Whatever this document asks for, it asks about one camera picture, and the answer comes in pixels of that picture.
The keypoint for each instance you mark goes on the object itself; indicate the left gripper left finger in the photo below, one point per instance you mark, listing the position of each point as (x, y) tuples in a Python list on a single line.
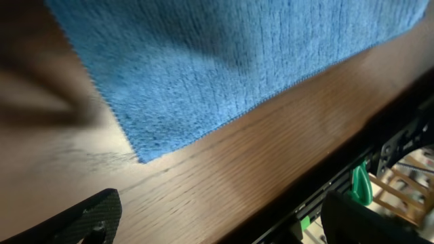
[(94, 220)]

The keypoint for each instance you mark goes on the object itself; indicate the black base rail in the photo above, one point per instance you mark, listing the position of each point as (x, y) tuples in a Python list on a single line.
[(339, 189)]

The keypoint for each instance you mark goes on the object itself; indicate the blue microfiber cloth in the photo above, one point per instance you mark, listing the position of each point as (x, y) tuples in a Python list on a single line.
[(172, 71)]

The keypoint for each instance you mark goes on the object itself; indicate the wooden chair frame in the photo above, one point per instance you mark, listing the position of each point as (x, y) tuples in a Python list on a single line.
[(406, 189)]

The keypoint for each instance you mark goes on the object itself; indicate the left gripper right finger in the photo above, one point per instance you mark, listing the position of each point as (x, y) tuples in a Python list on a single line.
[(347, 222)]

